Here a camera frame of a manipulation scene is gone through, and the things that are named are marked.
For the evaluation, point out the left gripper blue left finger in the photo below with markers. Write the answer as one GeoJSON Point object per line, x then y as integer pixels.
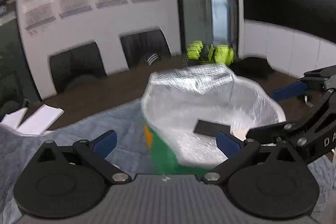
{"type": "Point", "coordinates": [93, 154]}

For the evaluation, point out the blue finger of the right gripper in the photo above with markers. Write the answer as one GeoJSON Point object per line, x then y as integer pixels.
{"type": "Point", "coordinates": [273, 132]}
{"type": "Point", "coordinates": [289, 91]}

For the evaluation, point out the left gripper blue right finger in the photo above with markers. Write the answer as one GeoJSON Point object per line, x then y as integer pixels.
{"type": "Point", "coordinates": [239, 153]}

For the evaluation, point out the black wallet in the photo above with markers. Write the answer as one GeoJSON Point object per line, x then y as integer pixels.
{"type": "Point", "coordinates": [211, 129]}

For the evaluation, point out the green insulated bag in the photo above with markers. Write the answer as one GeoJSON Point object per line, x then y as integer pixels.
{"type": "Point", "coordinates": [174, 101]}

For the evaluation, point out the white power adapter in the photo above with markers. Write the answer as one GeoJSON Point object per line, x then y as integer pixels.
{"type": "Point", "coordinates": [240, 134]}

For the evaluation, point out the grey fleece blanket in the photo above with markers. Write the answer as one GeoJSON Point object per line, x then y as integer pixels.
{"type": "Point", "coordinates": [131, 153]}

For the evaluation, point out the white papers on table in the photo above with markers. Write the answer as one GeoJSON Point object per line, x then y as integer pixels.
{"type": "Point", "coordinates": [36, 124]}

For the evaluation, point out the yellow black glove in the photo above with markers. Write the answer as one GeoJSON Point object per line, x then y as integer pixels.
{"type": "Point", "coordinates": [202, 53]}

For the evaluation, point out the black office chair right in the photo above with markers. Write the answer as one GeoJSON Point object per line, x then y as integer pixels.
{"type": "Point", "coordinates": [144, 47]}

